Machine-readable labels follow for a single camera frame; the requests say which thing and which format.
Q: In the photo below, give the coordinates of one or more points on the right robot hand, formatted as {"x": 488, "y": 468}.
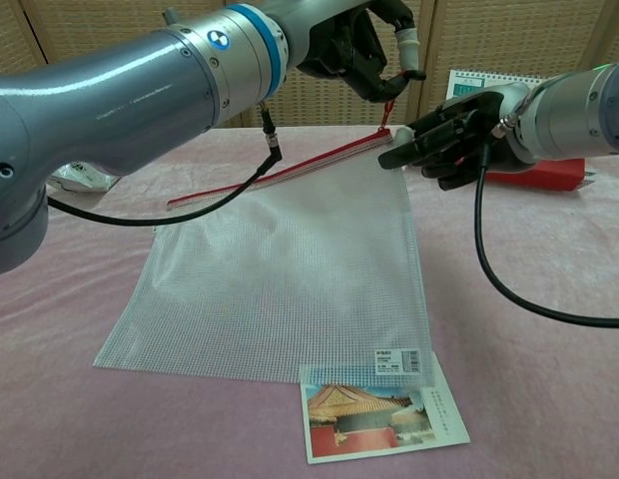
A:
{"x": 464, "y": 135}

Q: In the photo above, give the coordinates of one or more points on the pink tablecloth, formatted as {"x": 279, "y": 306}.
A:
{"x": 514, "y": 374}

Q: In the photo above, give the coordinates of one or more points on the woven folding screen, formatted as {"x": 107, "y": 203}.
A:
{"x": 489, "y": 35}

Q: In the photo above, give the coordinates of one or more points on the clear mesh zipper pouch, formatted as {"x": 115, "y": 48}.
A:
{"x": 289, "y": 279}

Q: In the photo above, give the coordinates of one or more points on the white green snack bag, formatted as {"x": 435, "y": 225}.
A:
{"x": 85, "y": 177}

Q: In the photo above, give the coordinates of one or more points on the palace picture postcard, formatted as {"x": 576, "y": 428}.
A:
{"x": 379, "y": 424}

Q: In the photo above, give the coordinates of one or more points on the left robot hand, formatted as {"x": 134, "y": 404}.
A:
{"x": 339, "y": 45}

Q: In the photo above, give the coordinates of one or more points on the red flat box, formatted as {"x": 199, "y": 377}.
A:
{"x": 554, "y": 174}

